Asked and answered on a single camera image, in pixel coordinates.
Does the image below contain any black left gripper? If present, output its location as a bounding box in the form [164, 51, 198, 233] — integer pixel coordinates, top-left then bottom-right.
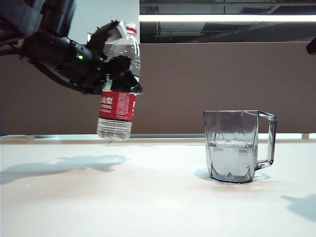
[21, 20, 144, 96]

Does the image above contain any clear red-label water bottle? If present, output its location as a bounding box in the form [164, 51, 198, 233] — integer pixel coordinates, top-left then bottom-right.
[96, 21, 142, 141]

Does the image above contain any grey transparent plastic mug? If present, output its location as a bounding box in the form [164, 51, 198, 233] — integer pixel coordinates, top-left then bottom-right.
[203, 110, 277, 185]

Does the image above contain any brown desk partition panel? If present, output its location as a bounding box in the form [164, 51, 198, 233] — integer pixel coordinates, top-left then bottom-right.
[0, 43, 316, 136]

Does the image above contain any long white ceiling light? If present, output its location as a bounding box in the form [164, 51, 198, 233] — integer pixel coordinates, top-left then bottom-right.
[139, 14, 316, 22]

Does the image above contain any wooden desk cable flap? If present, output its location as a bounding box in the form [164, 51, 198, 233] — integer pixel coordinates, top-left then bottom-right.
[101, 140, 206, 147]

